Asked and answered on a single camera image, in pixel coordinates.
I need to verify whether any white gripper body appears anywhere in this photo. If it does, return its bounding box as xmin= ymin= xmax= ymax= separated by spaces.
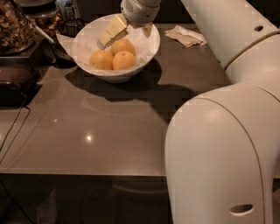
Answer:
xmin=120 ymin=0 xmax=161 ymax=27

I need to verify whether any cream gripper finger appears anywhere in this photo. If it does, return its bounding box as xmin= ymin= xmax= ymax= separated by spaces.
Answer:
xmin=143 ymin=23 xmax=152 ymax=38
xmin=97 ymin=14 xmax=128 ymax=49

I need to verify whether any orange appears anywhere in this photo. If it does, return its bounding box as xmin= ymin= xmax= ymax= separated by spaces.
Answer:
xmin=89 ymin=50 xmax=114 ymax=70
xmin=113 ymin=51 xmax=137 ymax=70
xmin=110 ymin=38 xmax=136 ymax=55

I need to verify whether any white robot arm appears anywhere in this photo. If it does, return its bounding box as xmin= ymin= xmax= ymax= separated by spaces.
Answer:
xmin=164 ymin=0 xmax=280 ymax=224

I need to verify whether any white ceramic bowl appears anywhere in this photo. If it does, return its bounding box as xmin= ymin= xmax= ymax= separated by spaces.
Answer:
xmin=75 ymin=14 xmax=151 ymax=83

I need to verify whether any white paper bowl liner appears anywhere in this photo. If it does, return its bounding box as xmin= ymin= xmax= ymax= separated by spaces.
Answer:
xmin=57 ymin=26 xmax=160 ymax=67

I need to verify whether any dark small bowl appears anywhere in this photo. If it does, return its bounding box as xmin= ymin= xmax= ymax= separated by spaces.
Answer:
xmin=52 ymin=45 xmax=76 ymax=68

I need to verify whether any crumpled paper napkin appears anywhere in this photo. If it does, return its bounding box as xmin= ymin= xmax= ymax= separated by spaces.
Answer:
xmin=164 ymin=25 xmax=207 ymax=47

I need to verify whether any small glass snack jar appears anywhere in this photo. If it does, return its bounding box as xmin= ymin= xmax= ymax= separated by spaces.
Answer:
xmin=20 ymin=0 xmax=65 ymax=38

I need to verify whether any large glass snack jar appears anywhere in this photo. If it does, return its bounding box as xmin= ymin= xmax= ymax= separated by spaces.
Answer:
xmin=0 ymin=0 xmax=34 ymax=56

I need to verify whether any black wire basket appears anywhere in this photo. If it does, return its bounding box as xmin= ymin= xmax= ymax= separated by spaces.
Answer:
xmin=64 ymin=18 xmax=85 ymax=38

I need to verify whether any white spoon handle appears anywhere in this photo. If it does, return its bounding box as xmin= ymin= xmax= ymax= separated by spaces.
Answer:
xmin=29 ymin=22 xmax=55 ymax=45

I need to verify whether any black power cable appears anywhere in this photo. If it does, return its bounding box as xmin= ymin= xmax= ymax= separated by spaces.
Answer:
xmin=0 ymin=92 xmax=32 ymax=163

